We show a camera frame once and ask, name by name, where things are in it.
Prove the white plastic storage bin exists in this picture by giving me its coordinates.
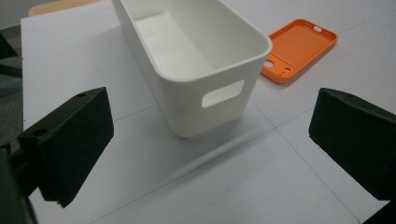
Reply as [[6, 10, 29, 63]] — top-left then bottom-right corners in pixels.
[[111, 0, 274, 139]]

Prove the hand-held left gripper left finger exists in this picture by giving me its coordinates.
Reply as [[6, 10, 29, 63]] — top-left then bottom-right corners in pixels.
[[10, 87, 115, 208]]

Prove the wooden table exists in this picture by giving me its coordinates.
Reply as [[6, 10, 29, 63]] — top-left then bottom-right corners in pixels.
[[28, 0, 104, 17]]

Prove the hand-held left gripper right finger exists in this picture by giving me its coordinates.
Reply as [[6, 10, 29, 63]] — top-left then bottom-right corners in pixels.
[[308, 88, 396, 201]]

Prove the orange phone case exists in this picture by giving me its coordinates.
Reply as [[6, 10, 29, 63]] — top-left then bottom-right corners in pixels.
[[261, 18, 339, 85]]

